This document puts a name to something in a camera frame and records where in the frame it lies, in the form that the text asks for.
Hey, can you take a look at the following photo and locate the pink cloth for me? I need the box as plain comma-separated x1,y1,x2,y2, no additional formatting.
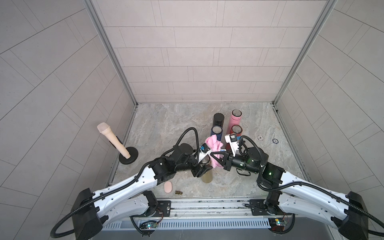
205,135,224,168

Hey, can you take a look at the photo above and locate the gold thermos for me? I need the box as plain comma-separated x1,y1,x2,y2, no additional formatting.
201,156,213,184

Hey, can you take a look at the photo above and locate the blue thermos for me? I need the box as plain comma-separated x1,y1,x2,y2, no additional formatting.
211,125,223,142

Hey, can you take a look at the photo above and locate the red thermos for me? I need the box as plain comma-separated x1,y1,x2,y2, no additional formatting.
225,125,243,151

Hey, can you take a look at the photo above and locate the black thermos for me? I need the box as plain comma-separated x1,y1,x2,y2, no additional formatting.
213,113,225,127

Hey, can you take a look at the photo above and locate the pink thermos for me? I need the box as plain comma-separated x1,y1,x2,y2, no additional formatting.
227,110,242,134

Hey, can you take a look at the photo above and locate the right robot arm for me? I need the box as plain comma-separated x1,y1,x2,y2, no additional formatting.
210,147,384,240

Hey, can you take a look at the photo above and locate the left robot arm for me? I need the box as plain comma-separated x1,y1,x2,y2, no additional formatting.
50,144,212,240

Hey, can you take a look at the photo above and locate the pink oval soap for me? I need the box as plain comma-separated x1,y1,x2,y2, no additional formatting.
164,181,173,194

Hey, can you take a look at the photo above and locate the beige microphone-shaped holder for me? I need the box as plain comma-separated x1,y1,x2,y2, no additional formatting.
97,123,139,165

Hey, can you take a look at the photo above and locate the right circuit board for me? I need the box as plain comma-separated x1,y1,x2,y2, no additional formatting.
268,218,287,233

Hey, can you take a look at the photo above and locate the circuit board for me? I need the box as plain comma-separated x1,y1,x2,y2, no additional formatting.
268,218,287,233
140,221,158,231

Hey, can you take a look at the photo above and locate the left circuit board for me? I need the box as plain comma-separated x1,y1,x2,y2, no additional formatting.
140,221,158,231

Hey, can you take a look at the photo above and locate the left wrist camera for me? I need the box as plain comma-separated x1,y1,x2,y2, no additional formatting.
198,143,212,164

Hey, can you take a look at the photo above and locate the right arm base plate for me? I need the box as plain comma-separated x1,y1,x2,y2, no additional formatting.
249,199,284,216

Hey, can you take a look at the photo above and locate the aluminium front rail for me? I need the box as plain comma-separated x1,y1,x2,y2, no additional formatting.
85,196,335,222

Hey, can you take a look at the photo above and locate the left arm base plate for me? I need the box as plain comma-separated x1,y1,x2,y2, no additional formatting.
134,201,172,218

